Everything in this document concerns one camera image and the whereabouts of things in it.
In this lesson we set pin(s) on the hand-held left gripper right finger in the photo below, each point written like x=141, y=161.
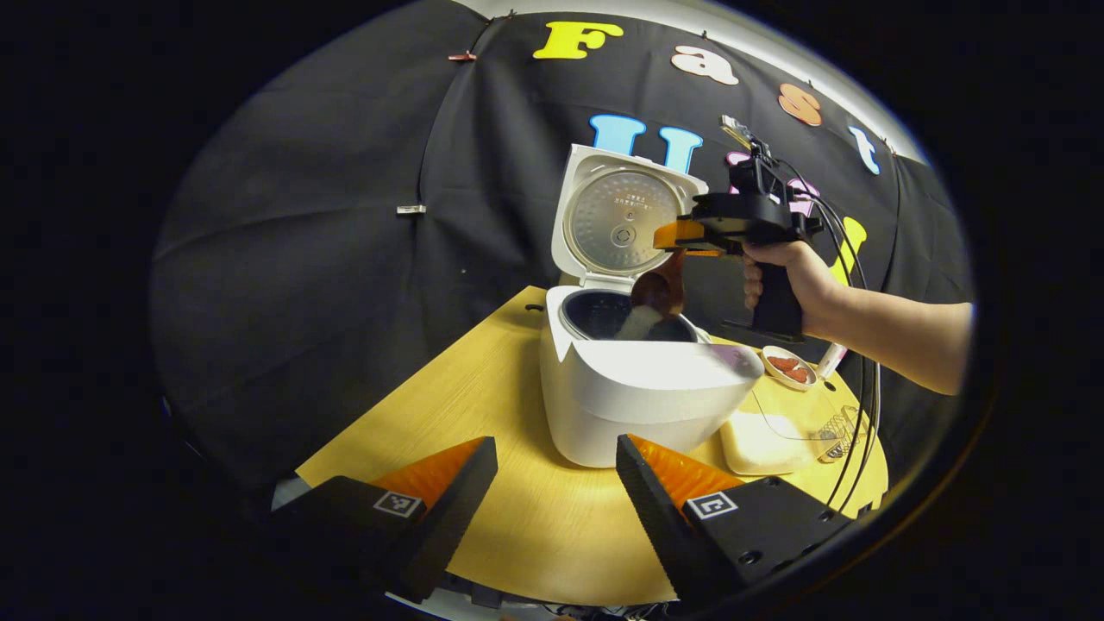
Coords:
x=655, y=517

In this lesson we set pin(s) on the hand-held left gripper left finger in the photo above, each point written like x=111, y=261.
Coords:
x=444, y=526

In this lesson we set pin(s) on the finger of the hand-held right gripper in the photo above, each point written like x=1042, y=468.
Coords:
x=677, y=235

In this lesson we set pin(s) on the brown wooden spoon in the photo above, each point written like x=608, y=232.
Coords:
x=660, y=289

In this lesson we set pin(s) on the white rice cooker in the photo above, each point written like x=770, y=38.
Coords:
x=638, y=397

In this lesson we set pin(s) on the white round plate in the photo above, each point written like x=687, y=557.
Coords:
x=772, y=352

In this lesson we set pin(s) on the red-brown sausage piece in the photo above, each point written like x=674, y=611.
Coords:
x=782, y=364
x=799, y=375

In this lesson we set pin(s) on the black backdrop cloth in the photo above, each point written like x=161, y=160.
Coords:
x=302, y=259

